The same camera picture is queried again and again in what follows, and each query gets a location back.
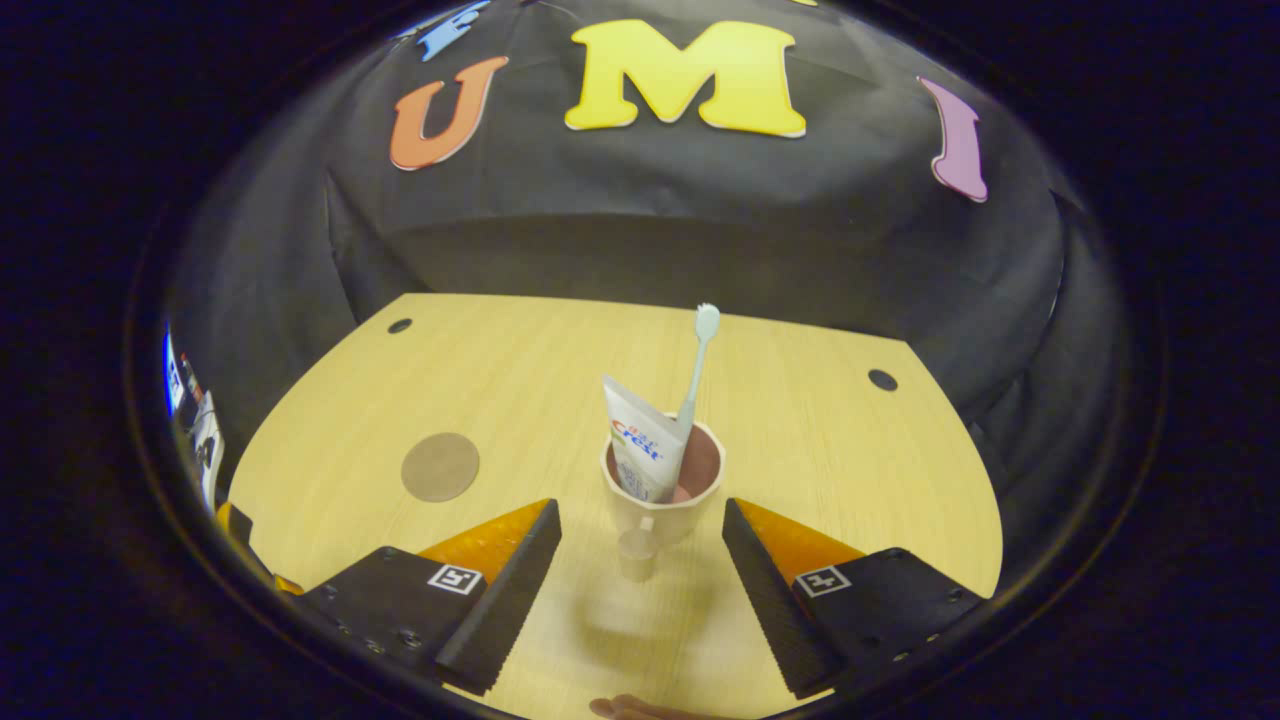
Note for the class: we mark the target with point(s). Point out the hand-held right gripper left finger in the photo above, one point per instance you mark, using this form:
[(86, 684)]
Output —
[(500, 600)]

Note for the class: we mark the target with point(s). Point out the white toothpaste tube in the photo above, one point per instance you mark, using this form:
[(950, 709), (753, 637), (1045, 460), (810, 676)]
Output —
[(640, 450)]

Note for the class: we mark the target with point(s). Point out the pale blue toothbrush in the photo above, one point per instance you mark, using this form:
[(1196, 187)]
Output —
[(695, 380)]

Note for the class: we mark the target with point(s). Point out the black backdrop cloth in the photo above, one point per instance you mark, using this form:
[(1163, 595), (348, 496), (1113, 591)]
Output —
[(650, 220)]

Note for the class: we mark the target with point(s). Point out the lit computer screen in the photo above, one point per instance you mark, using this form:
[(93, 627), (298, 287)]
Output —
[(173, 375)]

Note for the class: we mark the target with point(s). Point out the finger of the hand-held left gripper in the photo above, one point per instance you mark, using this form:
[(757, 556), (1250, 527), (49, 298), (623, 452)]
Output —
[(250, 550)]

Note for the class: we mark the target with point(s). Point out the beige cup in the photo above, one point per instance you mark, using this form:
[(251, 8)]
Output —
[(650, 520)]

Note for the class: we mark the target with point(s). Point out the wooden desktop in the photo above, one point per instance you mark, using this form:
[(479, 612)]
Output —
[(500, 370)]

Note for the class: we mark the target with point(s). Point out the round brown coaster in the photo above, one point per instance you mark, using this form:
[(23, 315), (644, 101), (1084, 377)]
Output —
[(440, 467)]

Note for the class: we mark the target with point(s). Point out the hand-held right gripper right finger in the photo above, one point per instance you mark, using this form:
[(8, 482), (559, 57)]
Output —
[(775, 600)]

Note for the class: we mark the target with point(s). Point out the white side table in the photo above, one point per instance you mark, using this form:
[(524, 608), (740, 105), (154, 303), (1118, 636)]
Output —
[(208, 445)]

